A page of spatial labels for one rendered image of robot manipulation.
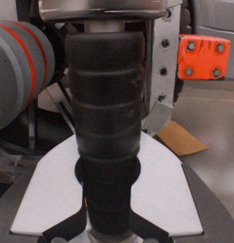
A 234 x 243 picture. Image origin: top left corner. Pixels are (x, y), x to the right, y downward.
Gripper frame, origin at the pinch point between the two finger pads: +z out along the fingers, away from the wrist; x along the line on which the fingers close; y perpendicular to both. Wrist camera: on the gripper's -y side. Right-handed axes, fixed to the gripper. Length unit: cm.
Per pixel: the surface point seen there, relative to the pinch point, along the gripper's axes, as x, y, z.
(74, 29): -12, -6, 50
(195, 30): 23, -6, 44
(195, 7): 22, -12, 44
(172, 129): 51, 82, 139
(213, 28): 28, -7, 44
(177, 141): 51, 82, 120
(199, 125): 82, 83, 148
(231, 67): 36, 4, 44
